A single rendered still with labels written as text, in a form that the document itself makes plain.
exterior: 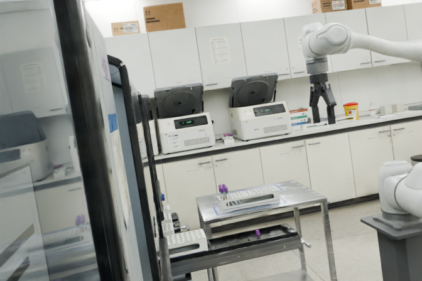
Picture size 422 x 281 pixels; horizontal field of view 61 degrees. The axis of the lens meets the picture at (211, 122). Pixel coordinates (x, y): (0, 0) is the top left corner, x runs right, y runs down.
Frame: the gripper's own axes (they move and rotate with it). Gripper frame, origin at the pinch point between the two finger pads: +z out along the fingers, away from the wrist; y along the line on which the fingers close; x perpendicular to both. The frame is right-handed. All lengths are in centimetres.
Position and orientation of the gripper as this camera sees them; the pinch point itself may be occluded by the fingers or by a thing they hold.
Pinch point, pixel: (323, 120)
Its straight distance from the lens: 160.5
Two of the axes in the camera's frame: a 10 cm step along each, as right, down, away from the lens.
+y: -1.6, -0.3, 9.9
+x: -9.8, 1.5, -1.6
